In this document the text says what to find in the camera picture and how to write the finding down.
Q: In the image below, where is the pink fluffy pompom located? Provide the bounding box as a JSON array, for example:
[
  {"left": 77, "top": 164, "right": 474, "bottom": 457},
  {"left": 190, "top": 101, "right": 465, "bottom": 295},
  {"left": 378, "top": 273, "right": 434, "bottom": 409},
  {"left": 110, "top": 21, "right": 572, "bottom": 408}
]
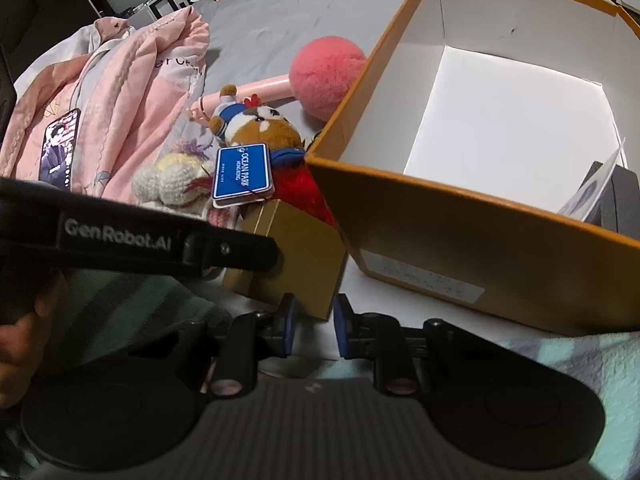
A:
[{"left": 289, "top": 36, "right": 368, "bottom": 121}]

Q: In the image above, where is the red fluffy object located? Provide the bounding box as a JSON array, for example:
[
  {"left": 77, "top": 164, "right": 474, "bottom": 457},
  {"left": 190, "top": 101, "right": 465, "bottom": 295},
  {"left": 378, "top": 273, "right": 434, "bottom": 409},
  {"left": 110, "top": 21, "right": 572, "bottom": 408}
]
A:
[{"left": 270, "top": 157, "right": 338, "bottom": 228}]

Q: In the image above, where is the cream crochet doll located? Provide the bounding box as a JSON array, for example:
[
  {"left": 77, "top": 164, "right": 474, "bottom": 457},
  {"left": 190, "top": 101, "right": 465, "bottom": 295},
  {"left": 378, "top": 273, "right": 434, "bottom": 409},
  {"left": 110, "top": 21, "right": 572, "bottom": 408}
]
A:
[{"left": 131, "top": 140, "right": 241, "bottom": 231}]

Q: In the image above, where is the person's left hand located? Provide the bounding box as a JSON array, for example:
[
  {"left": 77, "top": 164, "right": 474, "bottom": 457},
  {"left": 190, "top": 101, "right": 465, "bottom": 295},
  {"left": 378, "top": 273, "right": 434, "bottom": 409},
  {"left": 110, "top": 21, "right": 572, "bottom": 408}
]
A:
[{"left": 0, "top": 277, "right": 68, "bottom": 411}]

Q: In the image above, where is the brown plush toy sailor outfit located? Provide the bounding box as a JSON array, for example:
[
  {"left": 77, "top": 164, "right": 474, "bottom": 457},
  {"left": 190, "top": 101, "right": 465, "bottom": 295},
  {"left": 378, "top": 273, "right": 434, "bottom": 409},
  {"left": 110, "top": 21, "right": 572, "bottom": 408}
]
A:
[{"left": 209, "top": 85, "right": 307, "bottom": 171}]

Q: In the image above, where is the blue hang tag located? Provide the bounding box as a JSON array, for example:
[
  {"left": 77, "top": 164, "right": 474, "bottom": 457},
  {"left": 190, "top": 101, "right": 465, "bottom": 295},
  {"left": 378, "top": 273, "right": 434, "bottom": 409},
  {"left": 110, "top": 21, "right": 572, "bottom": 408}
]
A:
[{"left": 212, "top": 143, "right": 276, "bottom": 208}]

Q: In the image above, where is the smartphone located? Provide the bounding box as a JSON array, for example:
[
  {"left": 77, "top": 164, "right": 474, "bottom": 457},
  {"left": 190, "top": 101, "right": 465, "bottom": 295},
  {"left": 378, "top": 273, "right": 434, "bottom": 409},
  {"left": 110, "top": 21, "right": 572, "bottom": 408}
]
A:
[{"left": 39, "top": 108, "right": 82, "bottom": 191}]

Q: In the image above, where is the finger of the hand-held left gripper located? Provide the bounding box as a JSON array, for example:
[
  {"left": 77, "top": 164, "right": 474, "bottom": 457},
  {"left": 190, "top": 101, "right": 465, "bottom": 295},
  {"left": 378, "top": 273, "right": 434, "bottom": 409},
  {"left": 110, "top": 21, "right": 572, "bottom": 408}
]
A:
[{"left": 182, "top": 232, "right": 281, "bottom": 278}]

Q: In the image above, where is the orange cardboard box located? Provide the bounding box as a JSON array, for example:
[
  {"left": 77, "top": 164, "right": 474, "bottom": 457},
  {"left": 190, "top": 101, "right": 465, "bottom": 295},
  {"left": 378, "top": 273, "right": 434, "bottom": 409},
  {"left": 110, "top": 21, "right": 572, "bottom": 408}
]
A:
[{"left": 305, "top": 0, "right": 640, "bottom": 337}]

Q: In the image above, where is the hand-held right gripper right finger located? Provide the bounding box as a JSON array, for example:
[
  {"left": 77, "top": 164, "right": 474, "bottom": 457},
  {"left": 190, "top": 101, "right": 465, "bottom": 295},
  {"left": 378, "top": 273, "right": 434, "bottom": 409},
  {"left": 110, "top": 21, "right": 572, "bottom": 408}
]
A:
[{"left": 334, "top": 294, "right": 481, "bottom": 395}]

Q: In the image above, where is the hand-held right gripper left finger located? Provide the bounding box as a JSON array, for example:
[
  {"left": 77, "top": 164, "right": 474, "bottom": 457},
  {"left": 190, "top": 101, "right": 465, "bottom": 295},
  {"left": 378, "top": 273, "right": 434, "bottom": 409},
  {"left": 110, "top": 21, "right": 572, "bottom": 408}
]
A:
[{"left": 165, "top": 292, "right": 299, "bottom": 397}]

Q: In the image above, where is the teal striped fleece clothing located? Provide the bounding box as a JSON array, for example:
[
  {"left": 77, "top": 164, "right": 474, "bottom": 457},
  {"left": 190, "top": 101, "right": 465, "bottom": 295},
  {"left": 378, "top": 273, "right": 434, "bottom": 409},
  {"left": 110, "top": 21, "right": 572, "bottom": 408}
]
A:
[{"left": 260, "top": 330, "right": 640, "bottom": 480}]

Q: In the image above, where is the small black box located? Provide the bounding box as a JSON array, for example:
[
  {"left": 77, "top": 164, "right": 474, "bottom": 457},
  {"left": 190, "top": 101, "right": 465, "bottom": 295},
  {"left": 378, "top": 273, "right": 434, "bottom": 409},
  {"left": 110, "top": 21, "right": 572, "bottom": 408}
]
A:
[{"left": 595, "top": 160, "right": 640, "bottom": 241}]

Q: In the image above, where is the dark cabinet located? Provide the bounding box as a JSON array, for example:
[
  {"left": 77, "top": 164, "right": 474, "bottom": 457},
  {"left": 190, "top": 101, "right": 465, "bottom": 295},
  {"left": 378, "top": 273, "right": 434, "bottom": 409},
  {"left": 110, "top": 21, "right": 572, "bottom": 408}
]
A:
[{"left": 0, "top": 0, "right": 117, "bottom": 86}]

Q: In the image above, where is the gold cardboard box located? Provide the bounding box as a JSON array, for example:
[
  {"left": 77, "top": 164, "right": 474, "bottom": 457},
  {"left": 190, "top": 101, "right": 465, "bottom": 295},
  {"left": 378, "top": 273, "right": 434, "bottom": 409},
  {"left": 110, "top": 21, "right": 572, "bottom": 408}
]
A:
[{"left": 221, "top": 199, "right": 349, "bottom": 322}]

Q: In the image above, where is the white lotion tube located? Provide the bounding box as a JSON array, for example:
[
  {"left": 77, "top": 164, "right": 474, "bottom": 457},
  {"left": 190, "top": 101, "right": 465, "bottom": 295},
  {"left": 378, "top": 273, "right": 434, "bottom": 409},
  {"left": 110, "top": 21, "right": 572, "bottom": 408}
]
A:
[{"left": 556, "top": 137, "right": 628, "bottom": 223}]

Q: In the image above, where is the pink quilt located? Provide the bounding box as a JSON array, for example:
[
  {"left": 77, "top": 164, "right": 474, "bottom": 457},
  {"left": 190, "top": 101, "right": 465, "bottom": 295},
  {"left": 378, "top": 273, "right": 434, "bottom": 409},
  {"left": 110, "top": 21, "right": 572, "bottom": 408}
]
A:
[{"left": 0, "top": 7, "right": 211, "bottom": 201}]

